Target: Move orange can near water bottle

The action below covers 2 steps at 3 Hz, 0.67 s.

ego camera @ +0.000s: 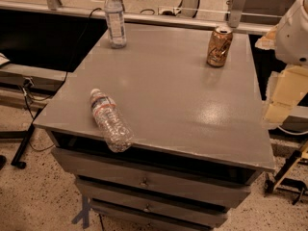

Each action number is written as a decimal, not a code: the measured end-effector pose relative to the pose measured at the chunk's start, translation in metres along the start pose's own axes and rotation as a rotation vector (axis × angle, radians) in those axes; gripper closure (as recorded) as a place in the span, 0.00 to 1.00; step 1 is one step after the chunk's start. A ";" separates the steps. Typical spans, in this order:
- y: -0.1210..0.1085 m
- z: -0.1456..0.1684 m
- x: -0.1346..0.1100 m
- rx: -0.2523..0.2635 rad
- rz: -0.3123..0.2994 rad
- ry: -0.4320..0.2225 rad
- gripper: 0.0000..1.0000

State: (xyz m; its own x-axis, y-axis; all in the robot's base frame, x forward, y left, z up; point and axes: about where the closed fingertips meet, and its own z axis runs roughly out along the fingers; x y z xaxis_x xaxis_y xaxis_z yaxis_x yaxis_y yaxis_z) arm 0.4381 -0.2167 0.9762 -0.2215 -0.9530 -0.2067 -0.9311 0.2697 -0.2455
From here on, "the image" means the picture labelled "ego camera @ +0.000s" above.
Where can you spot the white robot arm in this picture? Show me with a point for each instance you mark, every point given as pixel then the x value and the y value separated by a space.
pixel 289 41

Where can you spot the lying clear water bottle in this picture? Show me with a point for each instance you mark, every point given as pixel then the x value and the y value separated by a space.
pixel 115 130

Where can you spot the top grey drawer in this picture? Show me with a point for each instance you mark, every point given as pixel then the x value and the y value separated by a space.
pixel 153 179

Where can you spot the grey drawer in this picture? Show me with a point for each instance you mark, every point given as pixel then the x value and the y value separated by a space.
pixel 164 205
pixel 153 179
pixel 146 220

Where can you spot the white power strip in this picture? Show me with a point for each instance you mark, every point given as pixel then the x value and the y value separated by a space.
pixel 172 11

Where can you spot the orange soda can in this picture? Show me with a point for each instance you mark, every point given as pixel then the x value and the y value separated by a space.
pixel 219 44

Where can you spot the middle grey drawer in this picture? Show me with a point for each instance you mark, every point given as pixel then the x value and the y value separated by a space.
pixel 164 205

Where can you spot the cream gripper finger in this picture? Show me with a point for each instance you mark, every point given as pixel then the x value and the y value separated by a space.
pixel 284 91
pixel 268 41

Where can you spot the bottom grey drawer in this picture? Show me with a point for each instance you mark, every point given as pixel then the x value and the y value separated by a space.
pixel 146 220

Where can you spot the upright clear water bottle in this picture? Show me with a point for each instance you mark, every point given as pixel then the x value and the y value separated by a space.
pixel 114 16

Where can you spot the black stand leg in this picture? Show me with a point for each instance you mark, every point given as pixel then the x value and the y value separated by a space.
pixel 25 138

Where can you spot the grey drawer cabinet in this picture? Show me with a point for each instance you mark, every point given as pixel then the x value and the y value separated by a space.
pixel 186 116

